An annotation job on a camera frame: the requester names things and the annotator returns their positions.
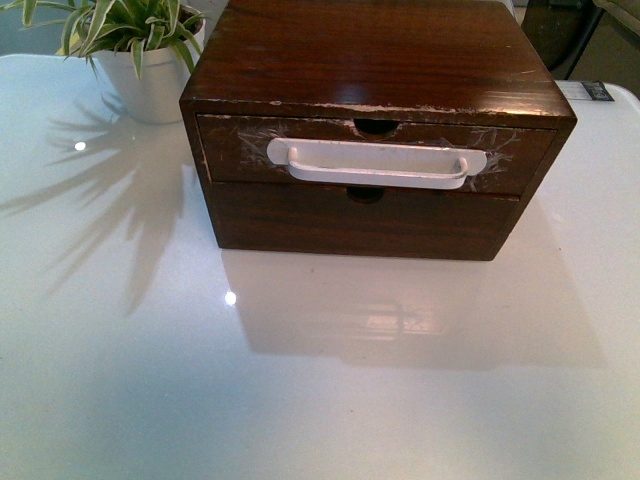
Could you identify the white metal drawer handle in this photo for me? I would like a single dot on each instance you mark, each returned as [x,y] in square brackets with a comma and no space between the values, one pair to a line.
[376,164]

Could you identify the dark wooden drawer cabinet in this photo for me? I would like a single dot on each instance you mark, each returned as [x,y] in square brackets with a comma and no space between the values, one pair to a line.
[378,63]

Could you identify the dark chair behind table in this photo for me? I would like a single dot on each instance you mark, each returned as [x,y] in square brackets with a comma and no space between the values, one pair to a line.
[586,40]

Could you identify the white plant pot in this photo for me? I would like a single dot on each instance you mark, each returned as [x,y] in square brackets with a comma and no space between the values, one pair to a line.
[154,97]

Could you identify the green spider plant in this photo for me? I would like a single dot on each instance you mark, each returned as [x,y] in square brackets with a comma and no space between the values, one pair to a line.
[135,28]

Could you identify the black and white label sticker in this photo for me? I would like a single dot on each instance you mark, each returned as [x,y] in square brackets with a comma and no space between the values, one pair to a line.
[585,91]

